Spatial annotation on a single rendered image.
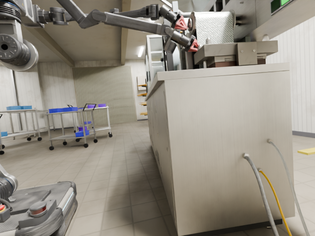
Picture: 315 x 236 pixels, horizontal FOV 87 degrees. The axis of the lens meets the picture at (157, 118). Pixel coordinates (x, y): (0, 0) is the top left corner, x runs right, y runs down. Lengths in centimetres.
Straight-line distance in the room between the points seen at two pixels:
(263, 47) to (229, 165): 63
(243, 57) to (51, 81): 991
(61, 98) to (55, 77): 112
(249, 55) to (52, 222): 130
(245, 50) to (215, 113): 36
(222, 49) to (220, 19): 33
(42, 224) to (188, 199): 71
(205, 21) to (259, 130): 72
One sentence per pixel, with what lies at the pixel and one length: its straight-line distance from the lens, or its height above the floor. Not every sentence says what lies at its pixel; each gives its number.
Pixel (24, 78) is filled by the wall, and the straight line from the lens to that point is 1087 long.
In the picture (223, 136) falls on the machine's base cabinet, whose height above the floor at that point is 57.
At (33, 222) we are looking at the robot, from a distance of 108.
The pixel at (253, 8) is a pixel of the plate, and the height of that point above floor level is 126.
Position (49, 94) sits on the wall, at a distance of 1036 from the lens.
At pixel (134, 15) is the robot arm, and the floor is 137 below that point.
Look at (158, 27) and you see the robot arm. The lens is 107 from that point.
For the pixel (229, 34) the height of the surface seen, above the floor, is 115.
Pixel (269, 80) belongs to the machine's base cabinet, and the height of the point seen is 82.
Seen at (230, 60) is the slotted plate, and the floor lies 95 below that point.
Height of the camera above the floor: 74
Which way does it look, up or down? 4 degrees down
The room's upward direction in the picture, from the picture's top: 5 degrees counter-clockwise
